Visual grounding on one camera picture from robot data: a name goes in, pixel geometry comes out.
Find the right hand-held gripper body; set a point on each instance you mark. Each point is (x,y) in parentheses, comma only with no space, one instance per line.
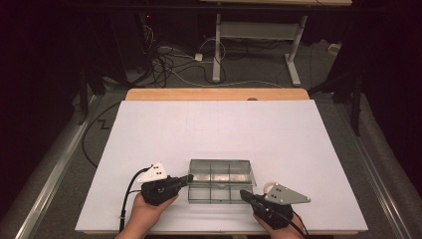
(275,214)

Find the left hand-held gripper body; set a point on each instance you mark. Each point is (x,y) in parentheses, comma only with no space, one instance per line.
(159,191)

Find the transparent grey compartment box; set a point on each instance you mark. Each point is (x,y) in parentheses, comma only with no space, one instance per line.
(219,186)

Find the person's right hand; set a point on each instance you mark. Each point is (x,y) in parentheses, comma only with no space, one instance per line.
(285,232)

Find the person's left hand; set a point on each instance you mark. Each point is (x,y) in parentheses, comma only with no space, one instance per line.
(144,215)

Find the white board sheet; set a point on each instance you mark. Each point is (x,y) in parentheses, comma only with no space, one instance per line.
(232,132)

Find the wooden table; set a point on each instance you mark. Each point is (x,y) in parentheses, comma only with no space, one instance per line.
(215,94)

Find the white power adapter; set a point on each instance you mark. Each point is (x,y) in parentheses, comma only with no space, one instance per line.
(198,57)

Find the black metal stand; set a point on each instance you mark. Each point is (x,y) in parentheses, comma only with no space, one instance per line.
(356,109)

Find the white metal desk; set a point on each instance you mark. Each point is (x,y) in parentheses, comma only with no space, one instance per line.
(255,30)

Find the beige power strip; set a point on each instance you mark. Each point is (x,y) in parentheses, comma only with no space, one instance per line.
(333,49)

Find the aluminium floor rail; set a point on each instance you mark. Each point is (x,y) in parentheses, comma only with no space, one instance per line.
(372,166)
(58,166)

